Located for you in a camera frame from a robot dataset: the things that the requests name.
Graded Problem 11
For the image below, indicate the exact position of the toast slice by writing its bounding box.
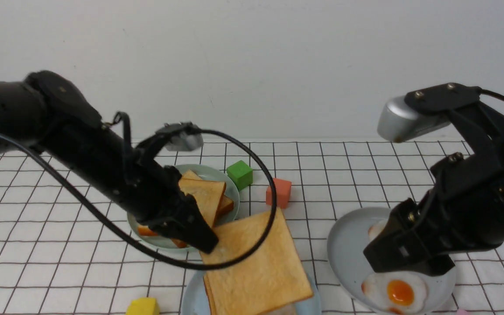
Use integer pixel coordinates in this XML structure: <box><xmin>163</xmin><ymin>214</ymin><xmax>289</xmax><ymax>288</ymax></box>
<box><xmin>178</xmin><ymin>170</ymin><xmax>226</xmax><ymax>227</ymax></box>
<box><xmin>128</xmin><ymin>196</ymin><xmax>239</xmax><ymax>252</ymax></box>
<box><xmin>200</xmin><ymin>209</ymin><xmax>314</xmax><ymax>315</ymax></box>
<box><xmin>203</xmin><ymin>276</ymin><xmax>217</xmax><ymax>315</ymax></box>

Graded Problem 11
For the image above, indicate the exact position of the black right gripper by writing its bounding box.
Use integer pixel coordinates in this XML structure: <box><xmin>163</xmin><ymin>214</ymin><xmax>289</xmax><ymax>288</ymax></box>
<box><xmin>363</xmin><ymin>83</ymin><xmax>504</xmax><ymax>277</ymax></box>

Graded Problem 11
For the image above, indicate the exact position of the light blue plate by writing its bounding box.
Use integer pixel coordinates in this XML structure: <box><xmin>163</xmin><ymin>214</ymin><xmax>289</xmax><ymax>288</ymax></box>
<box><xmin>182</xmin><ymin>263</ymin><xmax>322</xmax><ymax>315</ymax></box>

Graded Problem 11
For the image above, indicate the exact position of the salmon pink cube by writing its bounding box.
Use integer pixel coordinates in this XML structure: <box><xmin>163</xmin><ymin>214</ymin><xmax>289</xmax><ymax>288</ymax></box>
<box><xmin>266</xmin><ymin>178</ymin><xmax>292</xmax><ymax>209</ymax></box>

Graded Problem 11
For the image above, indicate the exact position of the front fried egg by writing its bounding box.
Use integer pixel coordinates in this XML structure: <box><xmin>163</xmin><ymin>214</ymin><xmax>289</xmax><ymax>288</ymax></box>
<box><xmin>361</xmin><ymin>271</ymin><xmax>428</xmax><ymax>315</ymax></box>

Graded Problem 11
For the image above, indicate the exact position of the white grid tablecloth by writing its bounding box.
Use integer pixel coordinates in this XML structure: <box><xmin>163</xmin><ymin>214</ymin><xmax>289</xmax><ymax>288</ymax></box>
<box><xmin>0</xmin><ymin>141</ymin><xmax>504</xmax><ymax>315</ymax></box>

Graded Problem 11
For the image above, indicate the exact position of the rear fried egg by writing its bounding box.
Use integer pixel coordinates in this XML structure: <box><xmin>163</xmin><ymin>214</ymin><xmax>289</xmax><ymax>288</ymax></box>
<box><xmin>367</xmin><ymin>219</ymin><xmax>388</xmax><ymax>242</ymax></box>

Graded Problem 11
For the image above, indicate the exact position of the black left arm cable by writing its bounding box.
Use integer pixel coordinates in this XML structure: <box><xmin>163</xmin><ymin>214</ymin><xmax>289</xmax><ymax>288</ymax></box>
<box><xmin>0</xmin><ymin>0</ymin><xmax>278</xmax><ymax>270</ymax></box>

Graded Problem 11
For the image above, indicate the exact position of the fried egg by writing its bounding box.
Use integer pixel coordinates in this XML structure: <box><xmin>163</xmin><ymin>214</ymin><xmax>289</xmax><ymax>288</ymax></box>
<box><xmin>367</xmin><ymin>219</ymin><xmax>388</xmax><ymax>242</ymax></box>
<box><xmin>361</xmin><ymin>271</ymin><xmax>428</xmax><ymax>315</ymax></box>

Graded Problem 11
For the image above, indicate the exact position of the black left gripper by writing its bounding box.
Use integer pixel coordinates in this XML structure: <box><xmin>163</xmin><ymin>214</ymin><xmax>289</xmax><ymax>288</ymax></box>
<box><xmin>123</xmin><ymin>131</ymin><xmax>219</xmax><ymax>254</ymax></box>

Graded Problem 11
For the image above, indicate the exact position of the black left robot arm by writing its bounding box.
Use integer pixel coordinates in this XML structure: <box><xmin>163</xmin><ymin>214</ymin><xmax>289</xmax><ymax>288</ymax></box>
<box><xmin>0</xmin><ymin>70</ymin><xmax>219</xmax><ymax>253</ymax></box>

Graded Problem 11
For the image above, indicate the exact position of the green cube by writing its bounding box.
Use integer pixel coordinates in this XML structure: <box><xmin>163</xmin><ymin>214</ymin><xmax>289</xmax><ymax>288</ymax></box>
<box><xmin>226</xmin><ymin>160</ymin><xmax>253</xmax><ymax>191</ymax></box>

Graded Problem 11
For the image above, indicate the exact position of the grey plate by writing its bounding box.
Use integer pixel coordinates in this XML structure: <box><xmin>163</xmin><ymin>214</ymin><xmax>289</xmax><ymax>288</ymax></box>
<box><xmin>326</xmin><ymin>207</ymin><xmax>457</xmax><ymax>315</ymax></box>

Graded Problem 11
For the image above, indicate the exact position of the green plate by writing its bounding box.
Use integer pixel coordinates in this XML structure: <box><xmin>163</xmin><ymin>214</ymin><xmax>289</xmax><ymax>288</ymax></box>
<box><xmin>132</xmin><ymin>164</ymin><xmax>240</xmax><ymax>253</ymax></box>

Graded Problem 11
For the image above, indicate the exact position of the yellow cube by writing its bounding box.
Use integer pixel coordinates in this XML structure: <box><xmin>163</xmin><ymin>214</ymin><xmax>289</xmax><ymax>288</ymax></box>
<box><xmin>125</xmin><ymin>297</ymin><xmax>160</xmax><ymax>315</ymax></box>

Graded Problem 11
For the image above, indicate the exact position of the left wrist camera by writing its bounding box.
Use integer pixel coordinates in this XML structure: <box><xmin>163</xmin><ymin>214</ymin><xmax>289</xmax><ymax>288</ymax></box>
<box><xmin>155</xmin><ymin>122</ymin><xmax>203</xmax><ymax>152</ymax></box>

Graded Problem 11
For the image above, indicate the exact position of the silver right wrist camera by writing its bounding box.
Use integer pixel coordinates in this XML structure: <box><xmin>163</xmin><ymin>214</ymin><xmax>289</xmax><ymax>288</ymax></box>
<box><xmin>377</xmin><ymin>97</ymin><xmax>450</xmax><ymax>143</ymax></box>

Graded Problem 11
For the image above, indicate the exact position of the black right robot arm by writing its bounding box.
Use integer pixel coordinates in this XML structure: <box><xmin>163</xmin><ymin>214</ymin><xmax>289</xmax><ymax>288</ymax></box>
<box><xmin>363</xmin><ymin>83</ymin><xmax>504</xmax><ymax>277</ymax></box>

